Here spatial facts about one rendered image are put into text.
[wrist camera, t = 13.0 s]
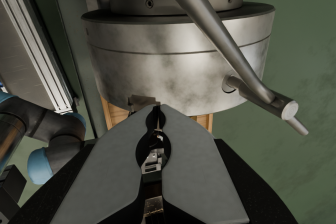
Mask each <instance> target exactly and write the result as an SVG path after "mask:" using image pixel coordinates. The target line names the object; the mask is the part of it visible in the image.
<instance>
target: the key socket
mask: <svg viewBox="0 0 336 224"><path fill-rule="evenodd" d="M231 75H233V76H234V77H237V78H239V79H241V78H240V77H239V76H238V75H237V73H236V72H235V71H234V70H233V69H232V70H230V71H229V72H228V73H227V74H226V75H225V76H224V77H223V79H222V82H221V88H222V90H223V91H224V92H226V93H228V92H231V91H233V90H234V88H232V87H229V86H228V85H227V84H226V82H227V80H228V79H229V78H230V76H231Z"/></svg>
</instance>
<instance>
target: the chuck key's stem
mask: <svg viewBox="0 0 336 224"><path fill-rule="evenodd" d="M226 84H227V85H228V86H229V87H232V88H234V89H236V90H237V91H238V92H239V95H240V96H242V97H243V98H245V99H247V100H249V101H250V102H252V103H254V104H256V105H257V106H259V107H261V108H263V109H264V110H266V111H268V112H270V113H272V114H273V115H275V116H277V117H279V118H280V119H282V120H284V121H286V120H289V119H291V118H292V117H293V116H294V115H295V114H296V112H297V111H298V107H299V106H298V102H297V101H296V100H293V99H291V98H289V97H287V96H285V95H282V94H280V93H278V92H276V91H274V90H271V89H269V88H268V89H269V90H270V91H271V92H272V93H273V94H274V95H275V100H274V101H273V102H272V103H270V104H266V103H265V102H264V101H263V100H261V99H260V98H259V97H258V96H257V95H256V94H255V93H254V92H253V91H252V90H250V89H249V88H248V86H247V85H246V84H245V83H244V82H243V81H242V80H241V79H239V78H237V77H235V76H233V75H231V76H230V77H229V79H228V80H227V81H226Z"/></svg>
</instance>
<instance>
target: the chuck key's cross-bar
mask: <svg viewBox="0 0 336 224"><path fill-rule="evenodd" d="M175 1H176V2H177V3H178V4H179V5H180V7H181V8H182V9H183V10H184V11H185V13H186V14H187V15H188V16H189V17H190V19H191V20H192V21H193V22H194V23H195V25H196V26H197V27H198V28H199V29H200V31H201V32H202V33H203V34H204V35H205V37H206V38H207V39H208V40H209V41H210V42H211V44H212V45H213V46H214V47H215V48H216V50H217V51H218V52H219V53H220V54H221V56H222V57H223V58H224V59H225V60H226V62H227V63H228V64H229V65H230V66H231V68H232V69H233V70H234V71H235V72H236V74H237V75H238V76H239V77H240V78H241V80H242V81H243V82H244V83H245V84H246V85H247V87H248V88H249V89H250V90H252V91H253V92H254V93H255V94H256V95H257V96H258V97H259V98H260V99H261V100H263V101H264V102H265V103H266V104H271V103H272V102H273V101H274V100H275V98H276V96H275V95H274V94H273V93H272V92H271V91H270V90H269V89H268V88H267V87H266V86H265V85H264V84H263V83H262V81H261V80H260V79H259V78H258V76H257V75H256V73H255V72H254V70H253V69H252V67H251V66H250V64H249V62H248V61H247V59H246V58H245V56H244V55H243V53H242V52H241V50H240V49H239V47H238V45H237V44H236V42H235V41H234V39H233V38H232V36H231V35H230V33H229V31H228V30H227V28H226V27H225V25H224V24H223V22H222V21H221V19H220V18H219V16H218V14H217V13H216V11H215V10H214V8H213V7H212V5H211V4H210V2H209V1H208V0H175ZM285 121H286V122H287V123H288V124H289V125H290V126H291V127H292V128H293V129H295V130H296V131H297V132H298V133H299V134H300V135H302V136H305V135H307V134H308V133H309V130H308V129H307V128H306V126H305V125H304V124H303V123H302V122H301V121H300V120H299V119H298V118H297V117H296V116H295V115H294V116H293V117H292V118H291V119H288V120H285Z"/></svg>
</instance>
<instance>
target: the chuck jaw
mask: <svg viewBox="0 0 336 224"><path fill-rule="evenodd" d="M129 103H131V104H133V106H134V111H137V112H138V111H139V110H141V109H143V108H144V107H146V106H148V105H153V104H154V105H157V106H158V105H161V102H160V101H156V98H155V97H148V96H140V95H134V94H132V96H131V97H129ZM155 130H157V131H162V129H160V127H159V119H158V123H157V129H155Z"/></svg>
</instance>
